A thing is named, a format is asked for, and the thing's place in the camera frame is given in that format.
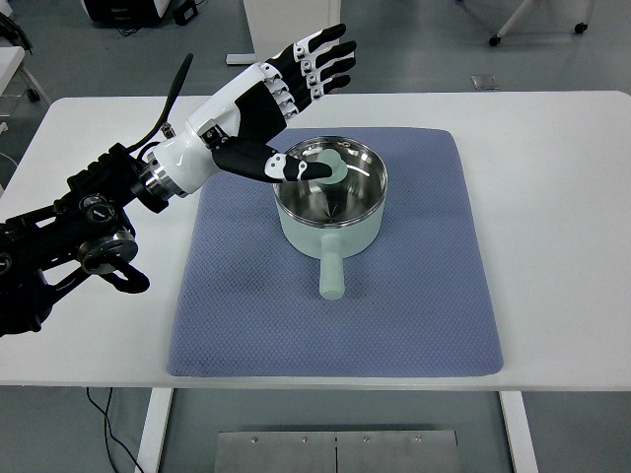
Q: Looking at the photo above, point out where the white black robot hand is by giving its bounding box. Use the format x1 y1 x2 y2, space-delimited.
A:
142 24 357 200

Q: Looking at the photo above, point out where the mint green pot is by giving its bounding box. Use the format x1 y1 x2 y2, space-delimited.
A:
273 136 387 301

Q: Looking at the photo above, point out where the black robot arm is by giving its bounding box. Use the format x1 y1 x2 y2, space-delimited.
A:
1 55 193 335

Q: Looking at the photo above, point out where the glass lid green knob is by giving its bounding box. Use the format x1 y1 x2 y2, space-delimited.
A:
273 136 387 228

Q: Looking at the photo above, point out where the black device on floor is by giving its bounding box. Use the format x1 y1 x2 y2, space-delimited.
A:
81 0 204 27

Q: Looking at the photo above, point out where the blue textured mat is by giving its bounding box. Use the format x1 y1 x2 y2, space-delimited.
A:
168 128 504 377

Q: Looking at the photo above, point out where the white cart at left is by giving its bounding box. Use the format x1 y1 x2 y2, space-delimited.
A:
0 12 50 134

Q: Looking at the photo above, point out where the metal floor outlet plate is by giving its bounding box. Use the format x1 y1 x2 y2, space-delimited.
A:
470 74 500 91

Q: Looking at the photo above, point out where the wheeled chair base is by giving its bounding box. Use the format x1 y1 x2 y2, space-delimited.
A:
453 0 591 48

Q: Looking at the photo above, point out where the left white table leg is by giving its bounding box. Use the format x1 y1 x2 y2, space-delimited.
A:
134 387 175 472

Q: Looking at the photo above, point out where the white table leg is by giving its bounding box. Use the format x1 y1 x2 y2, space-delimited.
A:
134 387 175 472
499 391 539 473

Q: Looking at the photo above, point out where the right white table leg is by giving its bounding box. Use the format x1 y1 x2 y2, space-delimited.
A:
499 391 539 473

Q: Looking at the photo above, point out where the white pedestal cabinet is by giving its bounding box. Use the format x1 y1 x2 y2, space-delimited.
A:
225 0 356 68

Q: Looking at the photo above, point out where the black floor cable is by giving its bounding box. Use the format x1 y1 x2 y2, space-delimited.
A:
86 386 142 473

